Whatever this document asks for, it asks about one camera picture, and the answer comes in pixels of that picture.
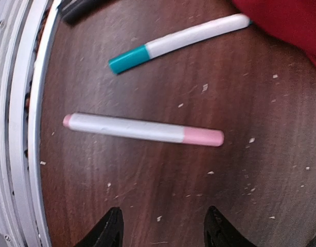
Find aluminium front rail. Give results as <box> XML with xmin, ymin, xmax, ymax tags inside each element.
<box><xmin>0</xmin><ymin>1</ymin><xmax>59</xmax><ymax>246</ymax></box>

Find pink black highlighter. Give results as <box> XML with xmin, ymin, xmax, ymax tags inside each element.
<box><xmin>58</xmin><ymin>0</ymin><xmax>105</xmax><ymax>25</ymax></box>

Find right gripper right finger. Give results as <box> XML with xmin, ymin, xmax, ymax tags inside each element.
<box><xmin>203</xmin><ymin>206</ymin><xmax>256</xmax><ymax>247</ymax></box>

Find red backpack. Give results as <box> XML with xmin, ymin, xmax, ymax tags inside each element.
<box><xmin>232</xmin><ymin>1</ymin><xmax>316</xmax><ymax>67</ymax></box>

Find pink white marker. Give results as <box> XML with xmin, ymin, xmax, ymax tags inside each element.
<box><xmin>63</xmin><ymin>113</ymin><xmax>224</xmax><ymax>147</ymax></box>

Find teal white marker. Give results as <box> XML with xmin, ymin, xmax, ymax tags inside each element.
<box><xmin>109</xmin><ymin>13</ymin><xmax>252</xmax><ymax>74</ymax></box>

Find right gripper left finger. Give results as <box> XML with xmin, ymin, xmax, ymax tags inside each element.
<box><xmin>75</xmin><ymin>207</ymin><xmax>124</xmax><ymax>247</ymax></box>

